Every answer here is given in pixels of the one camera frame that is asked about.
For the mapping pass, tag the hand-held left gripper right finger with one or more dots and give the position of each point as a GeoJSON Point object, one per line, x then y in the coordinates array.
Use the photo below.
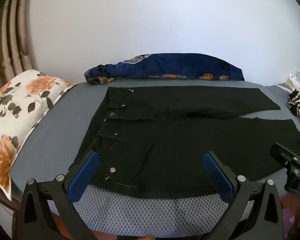
{"type": "Point", "coordinates": [216, 175]}

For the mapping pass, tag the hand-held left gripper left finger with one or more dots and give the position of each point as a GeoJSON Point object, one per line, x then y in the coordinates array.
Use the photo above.
{"type": "Point", "coordinates": [83, 175]}

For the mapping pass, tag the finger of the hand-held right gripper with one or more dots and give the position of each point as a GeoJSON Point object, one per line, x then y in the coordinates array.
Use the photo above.
{"type": "Point", "coordinates": [283, 153]}

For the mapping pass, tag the black pants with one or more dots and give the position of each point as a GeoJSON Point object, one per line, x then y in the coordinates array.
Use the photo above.
{"type": "Point", "coordinates": [165, 142]}

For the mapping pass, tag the purple cloth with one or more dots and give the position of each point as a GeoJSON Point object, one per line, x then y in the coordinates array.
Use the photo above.
{"type": "Point", "coordinates": [288, 220]}

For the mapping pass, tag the grey mesh mattress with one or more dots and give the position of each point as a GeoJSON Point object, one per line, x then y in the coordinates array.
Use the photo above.
{"type": "Point", "coordinates": [65, 120]}

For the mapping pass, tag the white floral pillow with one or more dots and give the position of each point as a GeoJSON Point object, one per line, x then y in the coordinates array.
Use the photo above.
{"type": "Point", "coordinates": [17, 105]}

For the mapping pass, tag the blue floral blanket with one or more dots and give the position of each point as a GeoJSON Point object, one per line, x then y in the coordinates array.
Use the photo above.
{"type": "Point", "coordinates": [170, 66]}

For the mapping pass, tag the striped beige curtain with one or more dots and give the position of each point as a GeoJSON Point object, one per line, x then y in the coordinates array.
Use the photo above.
{"type": "Point", "coordinates": [10, 37]}

